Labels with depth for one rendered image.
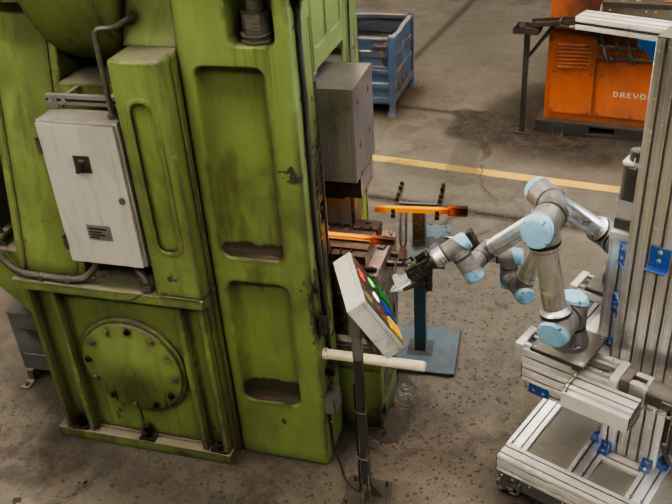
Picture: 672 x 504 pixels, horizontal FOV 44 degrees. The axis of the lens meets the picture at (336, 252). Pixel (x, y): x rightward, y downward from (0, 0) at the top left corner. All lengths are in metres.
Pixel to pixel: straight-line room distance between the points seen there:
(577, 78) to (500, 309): 2.62
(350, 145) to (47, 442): 2.22
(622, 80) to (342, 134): 3.97
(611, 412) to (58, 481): 2.53
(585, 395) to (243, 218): 1.49
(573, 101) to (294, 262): 4.15
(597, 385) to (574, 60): 3.99
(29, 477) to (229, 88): 2.19
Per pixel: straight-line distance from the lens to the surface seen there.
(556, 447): 3.82
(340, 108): 3.21
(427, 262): 3.20
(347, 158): 3.29
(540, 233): 2.92
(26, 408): 4.72
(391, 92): 7.35
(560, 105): 7.06
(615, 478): 3.74
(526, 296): 3.49
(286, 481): 3.95
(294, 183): 3.11
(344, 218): 3.92
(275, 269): 3.34
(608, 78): 6.92
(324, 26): 3.31
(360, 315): 2.95
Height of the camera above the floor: 2.90
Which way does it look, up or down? 32 degrees down
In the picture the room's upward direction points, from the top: 4 degrees counter-clockwise
